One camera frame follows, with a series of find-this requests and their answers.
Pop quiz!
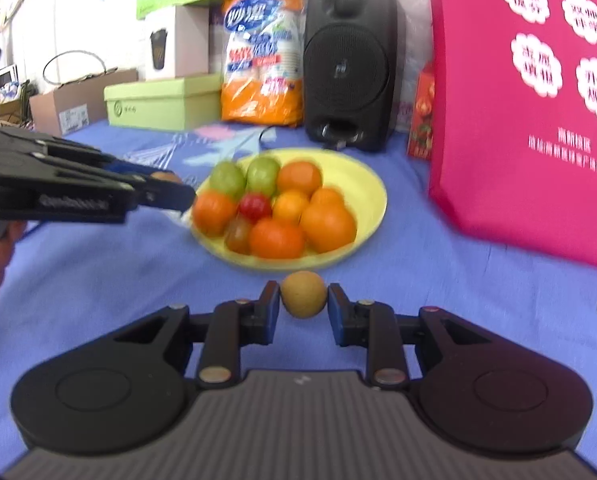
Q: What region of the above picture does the black speaker cable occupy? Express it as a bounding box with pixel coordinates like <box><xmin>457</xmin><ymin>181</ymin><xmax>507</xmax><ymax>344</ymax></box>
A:
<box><xmin>257</xmin><ymin>123</ymin><xmax>280</xmax><ymax>151</ymax></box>

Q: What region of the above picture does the red tomato juice carton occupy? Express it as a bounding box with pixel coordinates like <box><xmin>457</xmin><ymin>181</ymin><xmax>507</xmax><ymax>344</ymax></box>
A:
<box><xmin>407</xmin><ymin>62</ymin><xmax>435</xmax><ymax>160</ymax></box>

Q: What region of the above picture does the brown longan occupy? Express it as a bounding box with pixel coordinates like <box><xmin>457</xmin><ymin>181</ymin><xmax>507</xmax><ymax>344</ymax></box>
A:
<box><xmin>280</xmin><ymin>271</ymin><xmax>327</xmax><ymax>318</ymax></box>

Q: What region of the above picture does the black loudspeaker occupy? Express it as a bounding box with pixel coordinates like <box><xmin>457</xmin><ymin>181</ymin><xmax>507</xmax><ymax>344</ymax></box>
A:
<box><xmin>303</xmin><ymin>0</ymin><xmax>399</xmax><ymax>152</ymax></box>

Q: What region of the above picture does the blue printed tablecloth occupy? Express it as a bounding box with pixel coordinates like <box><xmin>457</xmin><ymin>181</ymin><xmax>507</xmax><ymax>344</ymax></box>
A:
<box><xmin>0</xmin><ymin>136</ymin><xmax>597</xmax><ymax>470</ymax></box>

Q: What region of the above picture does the green mango back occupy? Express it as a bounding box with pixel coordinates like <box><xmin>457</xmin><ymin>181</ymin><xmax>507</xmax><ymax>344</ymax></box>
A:
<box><xmin>246</xmin><ymin>156</ymin><xmax>281</xmax><ymax>197</ymax></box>

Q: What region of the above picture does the green mango front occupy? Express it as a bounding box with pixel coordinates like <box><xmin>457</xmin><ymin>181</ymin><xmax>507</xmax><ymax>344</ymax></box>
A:
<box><xmin>210</xmin><ymin>160</ymin><xmax>246</xmax><ymax>200</ymax></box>

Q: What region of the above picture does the bright red tomato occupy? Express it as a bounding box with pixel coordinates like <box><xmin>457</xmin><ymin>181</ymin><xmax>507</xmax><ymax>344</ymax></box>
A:
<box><xmin>238</xmin><ymin>193</ymin><xmax>272</xmax><ymax>224</ymax></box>

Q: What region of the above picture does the yellow-orange small citrus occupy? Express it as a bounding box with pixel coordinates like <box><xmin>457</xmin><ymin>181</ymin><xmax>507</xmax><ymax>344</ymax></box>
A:
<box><xmin>272</xmin><ymin>190</ymin><xmax>311</xmax><ymax>224</ymax></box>

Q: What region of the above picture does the large orange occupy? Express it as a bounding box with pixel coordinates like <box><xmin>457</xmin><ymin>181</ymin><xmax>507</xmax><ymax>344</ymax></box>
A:
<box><xmin>248</xmin><ymin>218</ymin><xmax>306</xmax><ymax>260</ymax></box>

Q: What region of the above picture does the small orange kumquat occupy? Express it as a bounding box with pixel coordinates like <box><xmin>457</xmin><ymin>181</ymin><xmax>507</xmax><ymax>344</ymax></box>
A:
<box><xmin>311</xmin><ymin>186</ymin><xmax>345</xmax><ymax>206</ymax></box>

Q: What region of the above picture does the brown cardboard box left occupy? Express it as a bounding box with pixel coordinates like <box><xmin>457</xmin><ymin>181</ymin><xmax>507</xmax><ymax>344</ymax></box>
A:
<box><xmin>29</xmin><ymin>67</ymin><xmax>139</xmax><ymax>138</ymax></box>

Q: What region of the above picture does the light green shoe box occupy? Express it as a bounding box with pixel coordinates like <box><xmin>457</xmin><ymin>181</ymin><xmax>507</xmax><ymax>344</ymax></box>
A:
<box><xmin>104</xmin><ymin>74</ymin><xmax>221</xmax><ymax>132</ymax></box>

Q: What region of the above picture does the white coffee cup box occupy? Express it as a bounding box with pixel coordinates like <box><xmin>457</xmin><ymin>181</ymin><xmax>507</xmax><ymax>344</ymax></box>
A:
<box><xmin>139</xmin><ymin>6</ymin><xmax>210</xmax><ymax>80</ymax></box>

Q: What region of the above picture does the green mango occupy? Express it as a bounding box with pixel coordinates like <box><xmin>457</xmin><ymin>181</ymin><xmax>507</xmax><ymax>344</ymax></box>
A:
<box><xmin>210</xmin><ymin>160</ymin><xmax>246</xmax><ymax>200</ymax></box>
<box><xmin>246</xmin><ymin>156</ymin><xmax>281</xmax><ymax>197</ymax></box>

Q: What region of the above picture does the pink non-woven bag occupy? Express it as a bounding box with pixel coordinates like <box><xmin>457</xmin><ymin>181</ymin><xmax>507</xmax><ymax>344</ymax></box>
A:
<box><xmin>429</xmin><ymin>0</ymin><xmax>597</xmax><ymax>266</ymax></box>

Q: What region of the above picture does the orange paper cup pack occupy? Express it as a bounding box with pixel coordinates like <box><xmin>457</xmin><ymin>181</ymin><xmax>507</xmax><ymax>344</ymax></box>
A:
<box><xmin>221</xmin><ymin>0</ymin><xmax>304</xmax><ymax>126</ymax></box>

